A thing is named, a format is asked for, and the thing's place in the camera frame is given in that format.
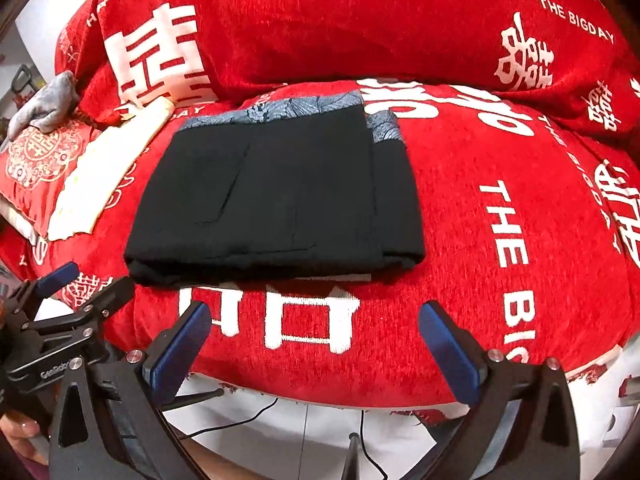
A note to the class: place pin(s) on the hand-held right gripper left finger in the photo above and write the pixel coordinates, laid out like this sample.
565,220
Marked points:
180,355

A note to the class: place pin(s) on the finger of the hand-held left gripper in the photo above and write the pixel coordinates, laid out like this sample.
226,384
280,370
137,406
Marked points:
57,275
112,297

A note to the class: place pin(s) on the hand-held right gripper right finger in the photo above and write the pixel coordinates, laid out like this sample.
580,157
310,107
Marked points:
450,355

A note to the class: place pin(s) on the black pants with grey waistband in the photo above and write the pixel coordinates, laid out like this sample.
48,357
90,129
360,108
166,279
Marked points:
280,195

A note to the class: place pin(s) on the person's left hand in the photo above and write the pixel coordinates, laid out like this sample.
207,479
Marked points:
20,435

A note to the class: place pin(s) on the black stand leg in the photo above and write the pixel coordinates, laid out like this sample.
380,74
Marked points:
351,460
200,398

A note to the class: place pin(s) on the cream cloth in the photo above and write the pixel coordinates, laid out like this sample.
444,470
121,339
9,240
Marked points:
100,175

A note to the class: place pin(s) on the red embroidered cushion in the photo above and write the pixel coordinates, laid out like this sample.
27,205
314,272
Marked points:
45,160

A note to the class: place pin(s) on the red printed sofa cover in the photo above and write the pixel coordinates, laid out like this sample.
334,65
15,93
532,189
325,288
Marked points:
450,210

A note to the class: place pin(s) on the grey cloth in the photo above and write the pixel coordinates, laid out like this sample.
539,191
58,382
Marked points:
52,100

